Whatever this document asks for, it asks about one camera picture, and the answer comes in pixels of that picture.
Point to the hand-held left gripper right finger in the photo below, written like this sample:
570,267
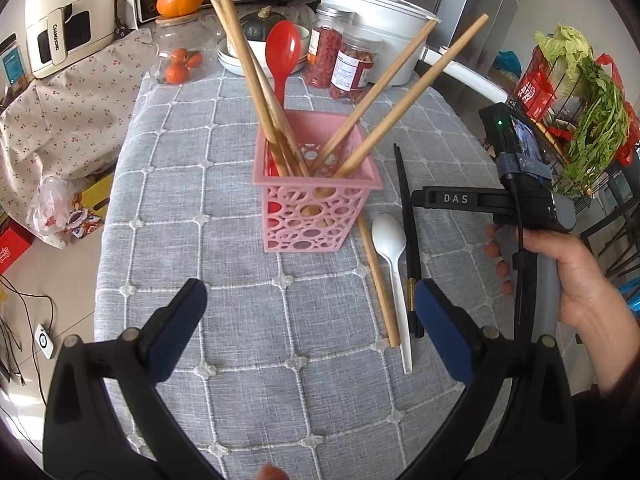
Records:
445,330

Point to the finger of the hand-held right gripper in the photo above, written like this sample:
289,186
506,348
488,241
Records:
450,198

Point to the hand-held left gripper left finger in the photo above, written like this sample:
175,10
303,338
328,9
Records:
175,330

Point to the white plastic spoon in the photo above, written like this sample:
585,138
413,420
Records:
390,240

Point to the pink perforated utensil basket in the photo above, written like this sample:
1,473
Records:
320,210

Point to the red plastic spoon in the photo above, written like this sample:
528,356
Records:
283,50

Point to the person's right forearm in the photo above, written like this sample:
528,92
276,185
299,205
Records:
610,435

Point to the person's right hand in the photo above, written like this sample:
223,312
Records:
585,285

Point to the person's left hand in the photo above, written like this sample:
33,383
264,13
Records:
272,474

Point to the grey checked tablecloth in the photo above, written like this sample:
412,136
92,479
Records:
250,335

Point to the green coriander bunch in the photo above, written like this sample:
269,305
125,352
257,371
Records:
597,125

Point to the red snack packet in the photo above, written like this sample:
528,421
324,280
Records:
532,95

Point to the small white floor device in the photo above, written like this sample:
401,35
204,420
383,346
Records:
44,341

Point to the blue plastic bag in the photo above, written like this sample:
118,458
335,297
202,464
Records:
506,64

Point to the yellow cardboard box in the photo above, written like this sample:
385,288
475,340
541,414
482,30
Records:
97,195

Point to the napa cabbage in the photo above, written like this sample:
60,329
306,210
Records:
562,42

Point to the labelled jar of red dates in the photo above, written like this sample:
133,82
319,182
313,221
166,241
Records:
352,70

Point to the white electric cooking pot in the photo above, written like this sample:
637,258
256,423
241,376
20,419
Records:
395,40

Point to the clear plastic bag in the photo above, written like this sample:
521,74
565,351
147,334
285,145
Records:
50,210

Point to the red box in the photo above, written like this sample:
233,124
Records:
12,247

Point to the clear jar of goji berries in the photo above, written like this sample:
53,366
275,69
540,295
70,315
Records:
325,55

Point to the grey refrigerator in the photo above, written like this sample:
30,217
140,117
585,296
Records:
480,10

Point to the white pot lid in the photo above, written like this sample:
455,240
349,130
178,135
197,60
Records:
380,0

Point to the white bowl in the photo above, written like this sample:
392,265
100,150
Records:
305,42

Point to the floral cabinet cloth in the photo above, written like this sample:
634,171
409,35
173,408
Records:
75,125

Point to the dark green pumpkin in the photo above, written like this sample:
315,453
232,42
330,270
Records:
260,27

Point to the small tangerine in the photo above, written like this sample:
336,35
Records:
176,74
193,59
176,55

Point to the stacked bowls with green squash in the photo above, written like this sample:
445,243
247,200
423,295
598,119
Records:
230,62

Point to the glass jar with wooden lid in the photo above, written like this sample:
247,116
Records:
200,35

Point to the blue label jar black lid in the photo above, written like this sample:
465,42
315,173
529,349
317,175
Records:
11,65

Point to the cream air fryer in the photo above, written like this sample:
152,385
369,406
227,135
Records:
70,15

